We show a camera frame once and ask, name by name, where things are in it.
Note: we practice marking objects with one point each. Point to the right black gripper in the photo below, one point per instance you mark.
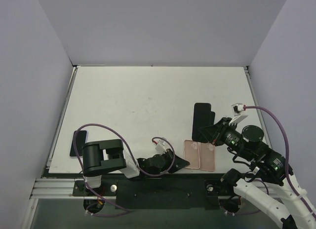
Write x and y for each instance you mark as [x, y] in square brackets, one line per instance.
[218, 133]

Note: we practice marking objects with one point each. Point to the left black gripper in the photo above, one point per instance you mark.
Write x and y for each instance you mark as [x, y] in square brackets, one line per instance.
[169, 162]

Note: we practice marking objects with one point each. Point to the pink phone case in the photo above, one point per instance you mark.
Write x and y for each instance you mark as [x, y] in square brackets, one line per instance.
[207, 157]

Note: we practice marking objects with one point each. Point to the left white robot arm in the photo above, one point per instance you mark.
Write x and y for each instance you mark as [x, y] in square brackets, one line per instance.
[103, 157]

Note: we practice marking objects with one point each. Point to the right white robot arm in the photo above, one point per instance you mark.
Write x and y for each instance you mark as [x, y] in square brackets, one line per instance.
[270, 183]

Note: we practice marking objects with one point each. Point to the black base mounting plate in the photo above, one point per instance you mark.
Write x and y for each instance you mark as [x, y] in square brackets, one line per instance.
[174, 191]

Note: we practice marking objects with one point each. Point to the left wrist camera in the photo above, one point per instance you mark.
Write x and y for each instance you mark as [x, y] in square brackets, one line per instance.
[160, 146]

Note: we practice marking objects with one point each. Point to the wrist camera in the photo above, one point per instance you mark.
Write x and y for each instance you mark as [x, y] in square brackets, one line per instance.
[239, 113]
[160, 146]

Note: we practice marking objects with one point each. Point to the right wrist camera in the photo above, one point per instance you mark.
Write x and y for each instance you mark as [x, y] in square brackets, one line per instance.
[239, 113]

